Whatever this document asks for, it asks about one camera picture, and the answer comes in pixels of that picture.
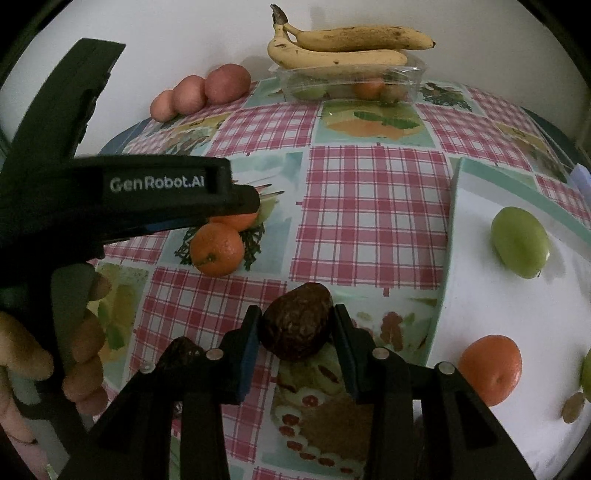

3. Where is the orange tangerine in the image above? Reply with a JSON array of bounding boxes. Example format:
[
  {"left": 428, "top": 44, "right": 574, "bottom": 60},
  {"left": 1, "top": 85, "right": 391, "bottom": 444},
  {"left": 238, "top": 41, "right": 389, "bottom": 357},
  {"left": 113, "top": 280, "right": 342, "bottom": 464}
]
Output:
[
  {"left": 189, "top": 223, "right": 245, "bottom": 278},
  {"left": 210, "top": 210, "right": 259, "bottom": 232},
  {"left": 458, "top": 335, "right": 523, "bottom": 407}
]

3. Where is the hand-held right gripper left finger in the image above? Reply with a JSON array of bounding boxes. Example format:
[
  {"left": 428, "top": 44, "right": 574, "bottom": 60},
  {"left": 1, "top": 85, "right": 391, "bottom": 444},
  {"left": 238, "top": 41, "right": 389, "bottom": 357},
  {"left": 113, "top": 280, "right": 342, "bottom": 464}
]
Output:
[{"left": 69, "top": 305, "right": 264, "bottom": 480}]

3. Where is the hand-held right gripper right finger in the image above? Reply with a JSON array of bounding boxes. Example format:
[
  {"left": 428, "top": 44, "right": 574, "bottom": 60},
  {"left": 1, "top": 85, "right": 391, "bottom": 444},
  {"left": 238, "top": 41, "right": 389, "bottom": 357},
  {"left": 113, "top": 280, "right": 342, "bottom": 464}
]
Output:
[{"left": 332, "top": 304, "right": 536, "bottom": 480}]

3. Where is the pale blue plastic object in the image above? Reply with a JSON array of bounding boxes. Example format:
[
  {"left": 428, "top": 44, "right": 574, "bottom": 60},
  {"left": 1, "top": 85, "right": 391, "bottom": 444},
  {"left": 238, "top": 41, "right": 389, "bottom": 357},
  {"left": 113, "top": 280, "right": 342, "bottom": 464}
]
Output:
[{"left": 571, "top": 165, "right": 591, "bottom": 210}]

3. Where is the short spotted yellow banana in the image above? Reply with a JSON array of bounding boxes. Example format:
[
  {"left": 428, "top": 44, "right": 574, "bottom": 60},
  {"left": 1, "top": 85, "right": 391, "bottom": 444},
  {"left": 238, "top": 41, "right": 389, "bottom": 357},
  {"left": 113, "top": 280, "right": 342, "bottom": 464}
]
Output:
[{"left": 269, "top": 4, "right": 410, "bottom": 70}]

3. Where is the checkered fruit print tablecloth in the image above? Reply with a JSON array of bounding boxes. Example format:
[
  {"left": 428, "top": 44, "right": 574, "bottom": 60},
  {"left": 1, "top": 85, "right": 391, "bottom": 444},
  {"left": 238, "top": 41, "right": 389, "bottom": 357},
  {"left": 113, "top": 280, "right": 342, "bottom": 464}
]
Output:
[{"left": 92, "top": 78, "right": 591, "bottom": 480}]

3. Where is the large red apple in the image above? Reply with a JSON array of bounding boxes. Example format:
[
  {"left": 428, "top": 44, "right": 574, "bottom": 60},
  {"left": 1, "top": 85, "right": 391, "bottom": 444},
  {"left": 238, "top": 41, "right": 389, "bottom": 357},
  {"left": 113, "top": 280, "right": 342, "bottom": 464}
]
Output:
[{"left": 204, "top": 64, "right": 252, "bottom": 104}]

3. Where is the person's left hand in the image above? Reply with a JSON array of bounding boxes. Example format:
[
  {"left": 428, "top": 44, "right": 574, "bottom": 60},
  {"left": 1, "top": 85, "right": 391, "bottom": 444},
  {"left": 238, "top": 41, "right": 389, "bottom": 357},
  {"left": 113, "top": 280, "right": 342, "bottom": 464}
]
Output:
[{"left": 0, "top": 272, "right": 114, "bottom": 446}]

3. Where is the white tray with teal rim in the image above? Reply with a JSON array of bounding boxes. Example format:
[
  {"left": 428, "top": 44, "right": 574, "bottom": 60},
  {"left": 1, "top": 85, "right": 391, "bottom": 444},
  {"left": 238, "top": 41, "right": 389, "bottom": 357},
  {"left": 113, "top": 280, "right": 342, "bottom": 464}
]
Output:
[{"left": 434, "top": 157, "right": 591, "bottom": 480}]

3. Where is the dark brown avocado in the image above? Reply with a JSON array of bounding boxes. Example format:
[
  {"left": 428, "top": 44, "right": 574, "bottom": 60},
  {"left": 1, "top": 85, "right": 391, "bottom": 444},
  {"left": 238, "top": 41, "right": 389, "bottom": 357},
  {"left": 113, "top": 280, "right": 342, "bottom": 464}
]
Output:
[
  {"left": 257, "top": 282, "right": 334, "bottom": 363},
  {"left": 159, "top": 337, "right": 205, "bottom": 370}
]

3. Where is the small red apple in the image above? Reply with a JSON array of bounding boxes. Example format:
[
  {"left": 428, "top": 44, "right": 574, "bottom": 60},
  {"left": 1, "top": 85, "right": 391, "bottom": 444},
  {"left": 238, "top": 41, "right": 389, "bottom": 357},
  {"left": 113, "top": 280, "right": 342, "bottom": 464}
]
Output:
[{"left": 150, "top": 90, "right": 178, "bottom": 123}]

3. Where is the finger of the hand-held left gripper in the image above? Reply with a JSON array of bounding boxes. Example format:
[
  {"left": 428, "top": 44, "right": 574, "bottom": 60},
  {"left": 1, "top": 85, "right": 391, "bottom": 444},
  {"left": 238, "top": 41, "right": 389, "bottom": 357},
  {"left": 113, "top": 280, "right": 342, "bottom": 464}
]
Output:
[{"left": 198, "top": 183, "right": 262, "bottom": 226}]

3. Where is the green pear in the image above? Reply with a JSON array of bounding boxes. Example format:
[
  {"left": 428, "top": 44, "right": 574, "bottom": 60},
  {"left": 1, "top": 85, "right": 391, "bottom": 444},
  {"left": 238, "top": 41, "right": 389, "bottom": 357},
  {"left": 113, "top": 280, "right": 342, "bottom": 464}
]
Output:
[
  {"left": 579, "top": 348, "right": 591, "bottom": 398},
  {"left": 255, "top": 196, "right": 278, "bottom": 224},
  {"left": 490, "top": 206, "right": 551, "bottom": 280}
]

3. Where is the long spotted yellow banana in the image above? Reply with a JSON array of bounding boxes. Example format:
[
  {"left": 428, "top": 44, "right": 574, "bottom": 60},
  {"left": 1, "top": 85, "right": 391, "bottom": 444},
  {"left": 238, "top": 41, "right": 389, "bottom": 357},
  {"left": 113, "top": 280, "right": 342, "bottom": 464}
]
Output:
[{"left": 283, "top": 21, "right": 435, "bottom": 52}]

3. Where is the brown kiwi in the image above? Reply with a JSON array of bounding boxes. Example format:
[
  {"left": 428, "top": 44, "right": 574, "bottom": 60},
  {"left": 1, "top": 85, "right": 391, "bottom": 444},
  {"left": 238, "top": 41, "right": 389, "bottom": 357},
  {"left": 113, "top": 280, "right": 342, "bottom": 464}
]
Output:
[{"left": 562, "top": 391, "right": 586, "bottom": 424}]

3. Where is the clear plastic container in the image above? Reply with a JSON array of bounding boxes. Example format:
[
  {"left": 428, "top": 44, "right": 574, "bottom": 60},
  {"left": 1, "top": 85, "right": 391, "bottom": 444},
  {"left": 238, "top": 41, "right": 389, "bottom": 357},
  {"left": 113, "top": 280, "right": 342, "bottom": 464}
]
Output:
[{"left": 277, "top": 58, "right": 428, "bottom": 104}]

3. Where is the medium red apple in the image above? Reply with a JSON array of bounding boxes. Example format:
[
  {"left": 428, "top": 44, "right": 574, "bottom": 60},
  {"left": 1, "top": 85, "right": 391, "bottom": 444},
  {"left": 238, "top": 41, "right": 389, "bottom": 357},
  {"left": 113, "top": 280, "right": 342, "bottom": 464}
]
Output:
[{"left": 172, "top": 75, "right": 207, "bottom": 115}]

